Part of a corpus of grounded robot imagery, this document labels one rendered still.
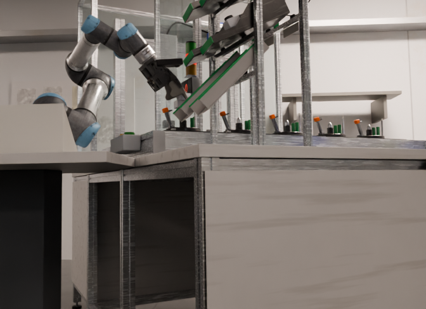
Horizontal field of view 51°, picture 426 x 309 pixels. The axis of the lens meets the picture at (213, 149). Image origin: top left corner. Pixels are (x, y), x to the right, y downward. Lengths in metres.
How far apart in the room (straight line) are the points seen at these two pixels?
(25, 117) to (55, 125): 0.11
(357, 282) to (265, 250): 0.30
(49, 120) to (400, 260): 1.18
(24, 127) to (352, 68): 3.92
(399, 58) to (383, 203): 3.97
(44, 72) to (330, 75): 3.10
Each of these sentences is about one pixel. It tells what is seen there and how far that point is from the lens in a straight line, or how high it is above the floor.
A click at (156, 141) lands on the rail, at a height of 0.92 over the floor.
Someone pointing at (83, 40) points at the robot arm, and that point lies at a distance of 1.93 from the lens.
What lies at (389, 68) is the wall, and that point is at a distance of 5.14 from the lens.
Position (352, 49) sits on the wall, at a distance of 5.08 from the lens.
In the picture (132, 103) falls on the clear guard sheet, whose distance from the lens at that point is 3.14.
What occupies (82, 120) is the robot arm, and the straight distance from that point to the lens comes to 1.82.
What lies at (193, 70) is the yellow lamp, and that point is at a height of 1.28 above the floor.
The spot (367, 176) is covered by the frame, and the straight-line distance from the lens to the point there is 1.26.
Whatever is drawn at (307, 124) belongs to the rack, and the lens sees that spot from 1.42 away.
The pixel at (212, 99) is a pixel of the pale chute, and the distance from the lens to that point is 1.32.
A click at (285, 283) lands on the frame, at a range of 1.12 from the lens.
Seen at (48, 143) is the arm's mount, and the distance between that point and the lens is 1.61.
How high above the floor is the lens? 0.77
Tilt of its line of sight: 4 degrees up
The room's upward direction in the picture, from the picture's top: 1 degrees counter-clockwise
